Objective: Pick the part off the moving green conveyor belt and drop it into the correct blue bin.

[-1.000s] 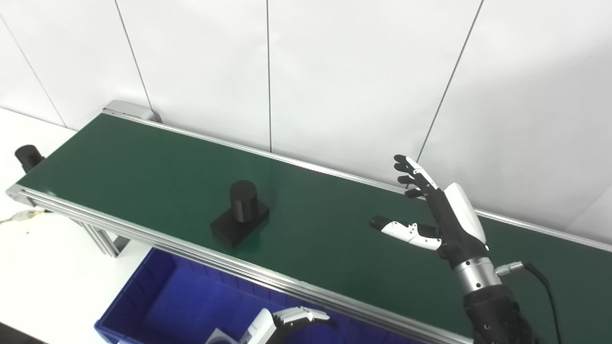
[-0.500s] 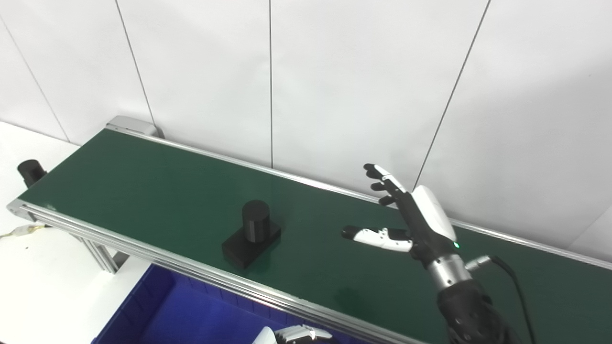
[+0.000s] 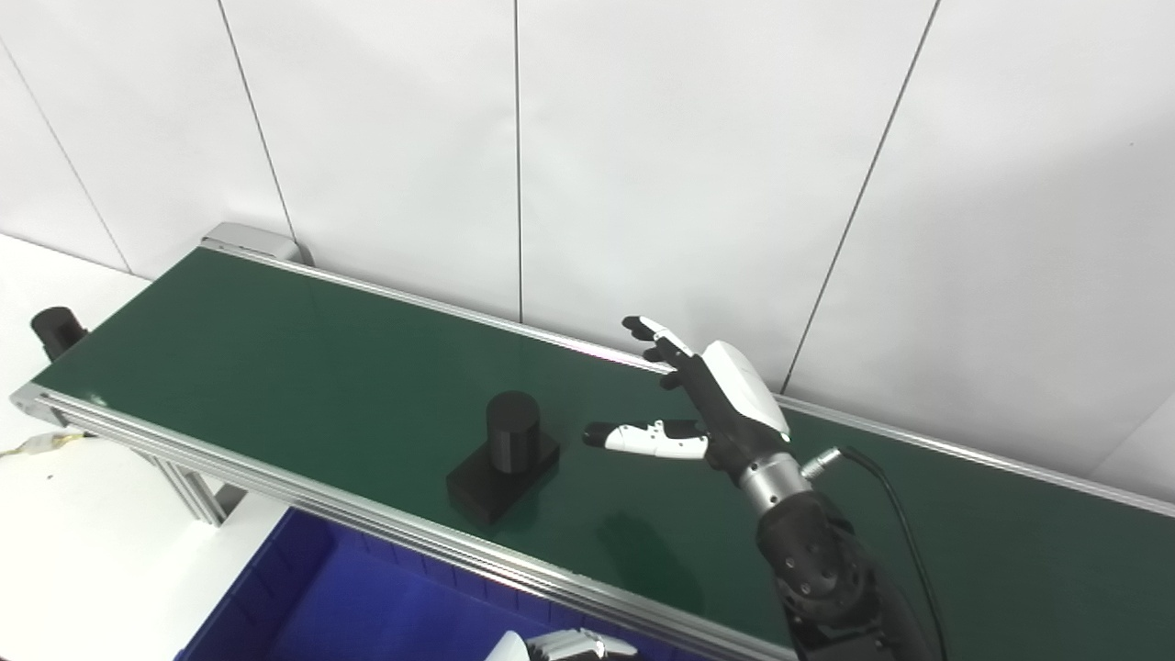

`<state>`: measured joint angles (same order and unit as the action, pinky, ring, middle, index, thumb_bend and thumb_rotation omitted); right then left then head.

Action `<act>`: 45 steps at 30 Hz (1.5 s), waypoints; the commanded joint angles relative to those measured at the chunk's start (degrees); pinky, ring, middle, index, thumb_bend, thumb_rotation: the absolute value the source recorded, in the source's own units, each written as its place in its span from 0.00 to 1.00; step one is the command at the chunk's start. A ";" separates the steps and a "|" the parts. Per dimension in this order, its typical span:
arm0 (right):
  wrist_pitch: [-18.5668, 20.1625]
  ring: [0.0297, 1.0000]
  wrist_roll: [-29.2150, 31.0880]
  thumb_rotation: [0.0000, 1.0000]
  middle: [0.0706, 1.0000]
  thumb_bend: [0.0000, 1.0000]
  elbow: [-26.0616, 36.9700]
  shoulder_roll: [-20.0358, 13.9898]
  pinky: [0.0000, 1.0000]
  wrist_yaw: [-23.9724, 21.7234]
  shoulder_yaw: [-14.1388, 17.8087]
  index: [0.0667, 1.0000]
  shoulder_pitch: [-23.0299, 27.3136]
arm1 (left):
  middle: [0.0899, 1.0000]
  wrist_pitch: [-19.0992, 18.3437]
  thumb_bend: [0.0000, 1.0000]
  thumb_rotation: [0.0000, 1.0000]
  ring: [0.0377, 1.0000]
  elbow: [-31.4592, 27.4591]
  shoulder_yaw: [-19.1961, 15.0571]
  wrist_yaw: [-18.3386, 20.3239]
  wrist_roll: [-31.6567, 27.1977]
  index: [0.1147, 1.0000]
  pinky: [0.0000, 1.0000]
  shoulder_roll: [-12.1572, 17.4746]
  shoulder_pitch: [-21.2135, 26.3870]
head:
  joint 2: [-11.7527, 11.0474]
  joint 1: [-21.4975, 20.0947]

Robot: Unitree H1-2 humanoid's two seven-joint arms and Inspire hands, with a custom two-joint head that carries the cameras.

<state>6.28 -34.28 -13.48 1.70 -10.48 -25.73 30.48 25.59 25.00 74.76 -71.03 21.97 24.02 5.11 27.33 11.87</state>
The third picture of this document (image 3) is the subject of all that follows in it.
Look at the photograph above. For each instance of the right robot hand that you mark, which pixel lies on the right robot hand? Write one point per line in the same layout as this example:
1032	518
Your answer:
734	404

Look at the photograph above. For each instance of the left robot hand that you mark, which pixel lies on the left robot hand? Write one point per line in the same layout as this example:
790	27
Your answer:
560	647

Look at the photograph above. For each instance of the black cylinder-on-base part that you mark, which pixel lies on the black cylinder-on-base part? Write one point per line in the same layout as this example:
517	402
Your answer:
500	482

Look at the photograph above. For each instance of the blue plastic bin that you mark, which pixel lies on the blue plastic bin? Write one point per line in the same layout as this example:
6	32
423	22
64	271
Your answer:
367	606

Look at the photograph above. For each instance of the green conveyor belt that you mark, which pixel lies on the green conveyor belt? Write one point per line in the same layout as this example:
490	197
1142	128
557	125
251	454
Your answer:
321	367

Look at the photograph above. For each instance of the aluminium conveyor leg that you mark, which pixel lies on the aluminium conveyor leg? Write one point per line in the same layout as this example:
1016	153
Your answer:
188	487

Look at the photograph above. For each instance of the black conveyor motor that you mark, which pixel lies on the black conveyor motor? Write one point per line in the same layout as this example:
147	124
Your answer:
57	330

